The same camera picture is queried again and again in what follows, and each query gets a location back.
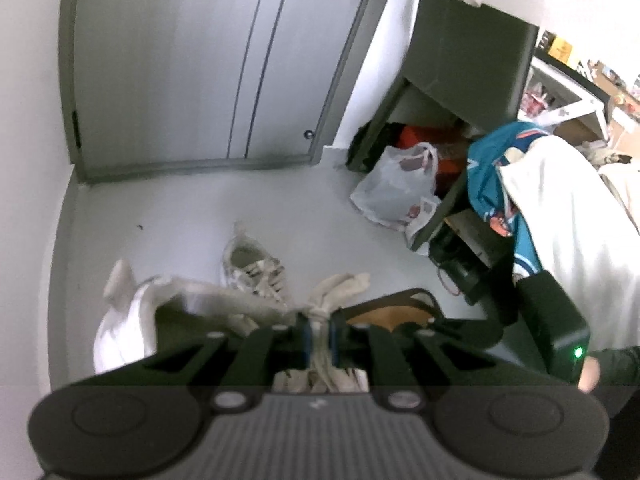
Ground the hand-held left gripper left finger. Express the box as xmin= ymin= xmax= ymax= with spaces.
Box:
xmin=95 ymin=312 xmax=313 ymax=411

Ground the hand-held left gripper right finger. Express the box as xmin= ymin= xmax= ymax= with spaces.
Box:
xmin=327 ymin=310 xmax=566 ymax=411

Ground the patterned white sneaker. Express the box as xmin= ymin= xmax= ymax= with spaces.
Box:
xmin=222 ymin=221 xmax=292 ymax=312

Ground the plain white sneaker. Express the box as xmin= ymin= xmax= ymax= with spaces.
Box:
xmin=92 ymin=259 xmax=373 ymax=393

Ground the person's right forearm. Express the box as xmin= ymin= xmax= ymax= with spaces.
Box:
xmin=590 ymin=347 xmax=640 ymax=413

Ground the person's right hand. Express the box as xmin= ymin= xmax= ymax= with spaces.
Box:
xmin=577 ymin=357 xmax=603 ymax=393

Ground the orange cartoon door mat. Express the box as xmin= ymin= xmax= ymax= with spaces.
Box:
xmin=345 ymin=287 xmax=443 ymax=333

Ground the white cloth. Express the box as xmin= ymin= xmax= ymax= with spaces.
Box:
xmin=499 ymin=136 xmax=640 ymax=357

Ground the teal jersey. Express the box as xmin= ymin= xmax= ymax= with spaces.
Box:
xmin=466 ymin=121 xmax=552 ymax=282

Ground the white plastic bag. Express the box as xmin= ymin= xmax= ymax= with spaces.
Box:
xmin=349 ymin=142 xmax=444 ymax=252

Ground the black bag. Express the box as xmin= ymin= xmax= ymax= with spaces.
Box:
xmin=346 ymin=119 xmax=402 ymax=174

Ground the orange bag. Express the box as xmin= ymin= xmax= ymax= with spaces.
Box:
xmin=397 ymin=127 xmax=473 ymax=188

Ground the cluttered shelf rack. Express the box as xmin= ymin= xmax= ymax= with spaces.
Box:
xmin=520 ymin=30 xmax=640 ymax=161

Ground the grey cabinet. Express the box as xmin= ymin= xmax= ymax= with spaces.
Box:
xmin=347 ymin=0 xmax=543 ymax=271

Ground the grey door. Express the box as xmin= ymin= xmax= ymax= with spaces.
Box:
xmin=58 ymin=0 xmax=402 ymax=184

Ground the red cable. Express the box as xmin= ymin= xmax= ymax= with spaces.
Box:
xmin=437 ymin=262 xmax=463 ymax=298

